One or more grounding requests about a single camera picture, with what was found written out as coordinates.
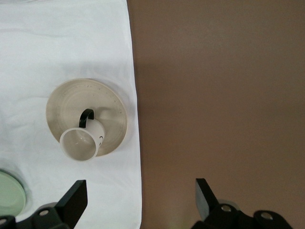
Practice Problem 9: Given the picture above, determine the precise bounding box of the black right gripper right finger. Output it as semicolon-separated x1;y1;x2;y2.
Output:
191;177;293;229

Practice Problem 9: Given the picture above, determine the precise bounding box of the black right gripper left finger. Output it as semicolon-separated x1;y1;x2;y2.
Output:
0;179;88;229

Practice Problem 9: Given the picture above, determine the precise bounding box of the white mug black handle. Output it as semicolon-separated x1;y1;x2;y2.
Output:
59;108;106;162

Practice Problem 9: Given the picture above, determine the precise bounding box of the green plate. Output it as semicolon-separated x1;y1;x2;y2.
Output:
0;168;27;217

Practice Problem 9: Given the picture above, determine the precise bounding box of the beige gray plate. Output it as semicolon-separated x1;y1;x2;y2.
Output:
45;78;130;158

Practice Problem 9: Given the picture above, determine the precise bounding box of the white cloth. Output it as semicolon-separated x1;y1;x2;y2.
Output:
0;0;144;229

